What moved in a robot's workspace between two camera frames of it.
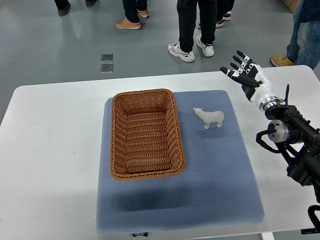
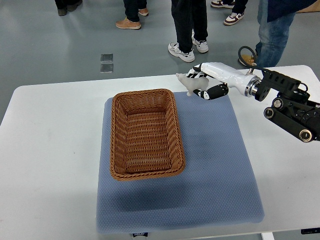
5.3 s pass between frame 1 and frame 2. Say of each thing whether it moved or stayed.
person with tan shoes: stayed
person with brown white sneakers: moved
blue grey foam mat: stayed
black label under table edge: stayed
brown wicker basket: stayed
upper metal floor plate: stayed
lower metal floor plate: stayed
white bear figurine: moved
